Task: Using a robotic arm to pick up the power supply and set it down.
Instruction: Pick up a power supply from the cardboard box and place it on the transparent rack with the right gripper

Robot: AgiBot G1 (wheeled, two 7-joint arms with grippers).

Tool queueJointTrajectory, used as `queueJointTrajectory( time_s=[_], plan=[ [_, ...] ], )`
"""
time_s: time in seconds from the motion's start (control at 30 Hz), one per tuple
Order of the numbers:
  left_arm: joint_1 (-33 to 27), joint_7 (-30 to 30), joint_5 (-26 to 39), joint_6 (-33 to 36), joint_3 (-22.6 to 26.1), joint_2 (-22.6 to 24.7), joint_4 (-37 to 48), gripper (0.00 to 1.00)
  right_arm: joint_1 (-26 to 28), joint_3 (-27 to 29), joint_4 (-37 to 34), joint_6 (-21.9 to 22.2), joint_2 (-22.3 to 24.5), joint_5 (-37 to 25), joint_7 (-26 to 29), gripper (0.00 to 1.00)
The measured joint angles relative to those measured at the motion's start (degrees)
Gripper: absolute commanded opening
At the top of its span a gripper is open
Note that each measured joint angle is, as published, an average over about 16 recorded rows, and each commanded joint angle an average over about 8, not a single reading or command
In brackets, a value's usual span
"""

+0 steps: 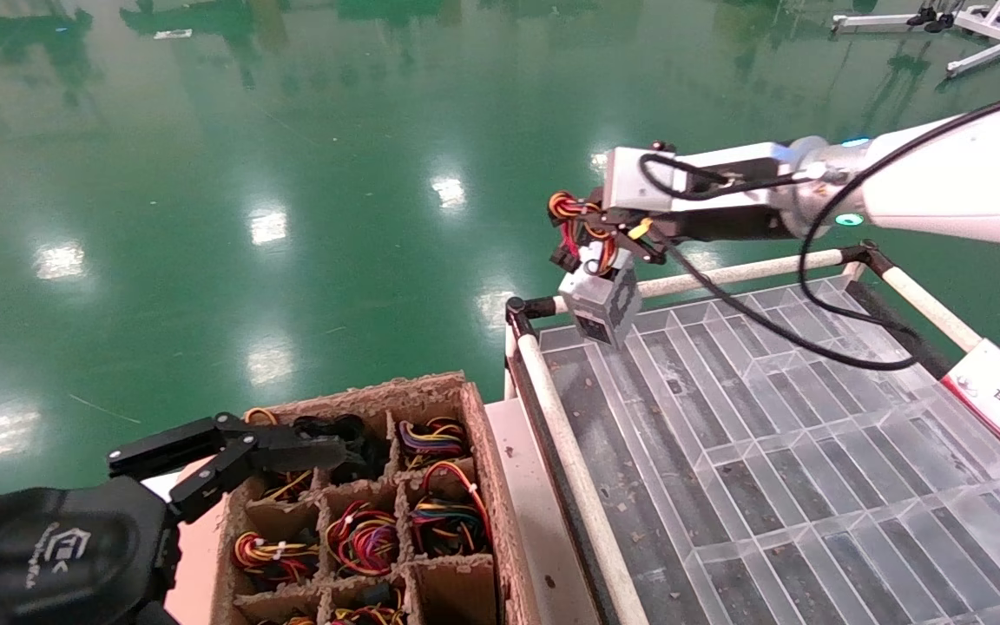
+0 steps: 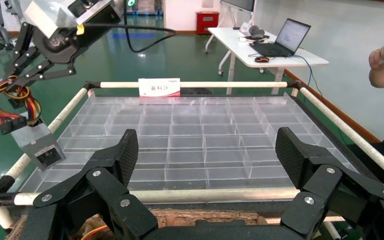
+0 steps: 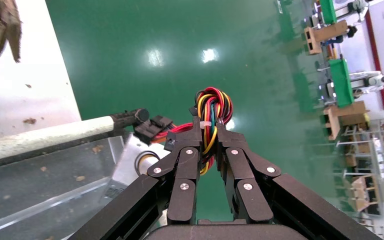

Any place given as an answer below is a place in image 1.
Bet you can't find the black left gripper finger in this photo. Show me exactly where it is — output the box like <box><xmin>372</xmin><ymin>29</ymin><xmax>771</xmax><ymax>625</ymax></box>
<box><xmin>108</xmin><ymin>415</ymin><xmax>349</xmax><ymax>523</ymax></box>

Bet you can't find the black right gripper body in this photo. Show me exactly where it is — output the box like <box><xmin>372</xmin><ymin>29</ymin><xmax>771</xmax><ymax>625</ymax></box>
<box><xmin>648</xmin><ymin>208</ymin><xmax>792</xmax><ymax>247</ymax></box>

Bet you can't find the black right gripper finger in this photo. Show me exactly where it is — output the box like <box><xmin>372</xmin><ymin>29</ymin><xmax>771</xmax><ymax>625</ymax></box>
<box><xmin>574</xmin><ymin>213</ymin><xmax>615</xmax><ymax>248</ymax></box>
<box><xmin>613</xmin><ymin>227</ymin><xmax>666</xmax><ymax>266</ymax></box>

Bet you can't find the white metal stand base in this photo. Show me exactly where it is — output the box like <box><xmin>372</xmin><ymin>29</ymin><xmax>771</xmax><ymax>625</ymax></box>
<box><xmin>943</xmin><ymin>0</ymin><xmax>1000</xmax><ymax>79</ymax></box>

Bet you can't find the white tube cart frame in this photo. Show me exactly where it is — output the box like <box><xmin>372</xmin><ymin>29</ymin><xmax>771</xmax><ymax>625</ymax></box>
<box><xmin>504</xmin><ymin>243</ymin><xmax>987</xmax><ymax>625</ymax></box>

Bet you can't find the orange yellow wire bundle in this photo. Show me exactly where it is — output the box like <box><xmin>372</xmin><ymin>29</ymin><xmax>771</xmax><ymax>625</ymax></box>
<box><xmin>244</xmin><ymin>408</ymin><xmax>317</xmax><ymax>506</ymax></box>

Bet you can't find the short black camera cable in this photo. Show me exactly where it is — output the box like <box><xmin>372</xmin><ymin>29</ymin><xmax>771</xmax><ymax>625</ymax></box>
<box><xmin>639</xmin><ymin>154</ymin><xmax>783</xmax><ymax>201</ymax></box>

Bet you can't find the grey power supply with wires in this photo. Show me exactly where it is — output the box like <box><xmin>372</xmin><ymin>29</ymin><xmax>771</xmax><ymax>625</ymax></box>
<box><xmin>548</xmin><ymin>191</ymin><xmax>642</xmax><ymax>350</ymax></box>

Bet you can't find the white stand with grey legs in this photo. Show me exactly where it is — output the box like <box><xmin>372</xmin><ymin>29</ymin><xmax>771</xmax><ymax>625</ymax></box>
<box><xmin>830</xmin><ymin>0</ymin><xmax>965</xmax><ymax>36</ymax></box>

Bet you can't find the clear acrylic divider tray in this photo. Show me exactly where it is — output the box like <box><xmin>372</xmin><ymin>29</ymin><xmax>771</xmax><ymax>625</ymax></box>
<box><xmin>539</xmin><ymin>276</ymin><xmax>1000</xmax><ymax>625</ymax></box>

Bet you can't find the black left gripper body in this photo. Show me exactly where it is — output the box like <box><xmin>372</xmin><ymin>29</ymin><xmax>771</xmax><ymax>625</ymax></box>
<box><xmin>0</xmin><ymin>476</ymin><xmax>181</xmax><ymax>625</ymax></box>

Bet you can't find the long black arm cable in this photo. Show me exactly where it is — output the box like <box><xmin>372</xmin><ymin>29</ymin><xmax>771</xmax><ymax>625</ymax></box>
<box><xmin>661</xmin><ymin>87</ymin><xmax>1000</xmax><ymax>372</ymax></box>

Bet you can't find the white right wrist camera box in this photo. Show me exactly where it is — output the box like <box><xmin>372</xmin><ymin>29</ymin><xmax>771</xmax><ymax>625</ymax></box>
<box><xmin>602</xmin><ymin>139</ymin><xmax>813</xmax><ymax>214</ymax></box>

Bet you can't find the brown cardboard divider box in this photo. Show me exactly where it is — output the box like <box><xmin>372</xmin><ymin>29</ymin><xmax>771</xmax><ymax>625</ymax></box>
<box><xmin>209</xmin><ymin>372</ymin><xmax>544</xmax><ymax>625</ymax></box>

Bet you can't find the black connector bundle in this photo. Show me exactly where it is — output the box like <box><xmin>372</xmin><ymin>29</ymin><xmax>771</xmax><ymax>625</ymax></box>
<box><xmin>296</xmin><ymin>415</ymin><xmax>390</xmax><ymax>484</ymax></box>

